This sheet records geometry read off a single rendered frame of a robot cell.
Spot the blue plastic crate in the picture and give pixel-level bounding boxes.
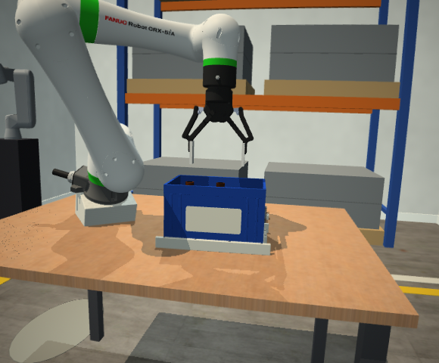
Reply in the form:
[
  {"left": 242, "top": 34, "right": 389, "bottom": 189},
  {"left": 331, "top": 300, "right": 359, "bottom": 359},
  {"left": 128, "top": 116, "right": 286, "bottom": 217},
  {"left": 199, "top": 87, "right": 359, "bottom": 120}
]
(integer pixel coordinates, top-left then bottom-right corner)
[{"left": 163, "top": 175, "right": 266, "bottom": 244}]

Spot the white flat bar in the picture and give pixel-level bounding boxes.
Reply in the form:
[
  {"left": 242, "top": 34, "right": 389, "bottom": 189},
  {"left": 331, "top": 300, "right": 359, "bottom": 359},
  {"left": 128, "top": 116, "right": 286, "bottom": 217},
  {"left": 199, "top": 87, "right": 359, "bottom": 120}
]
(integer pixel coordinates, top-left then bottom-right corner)
[{"left": 155, "top": 223, "right": 271, "bottom": 256}]

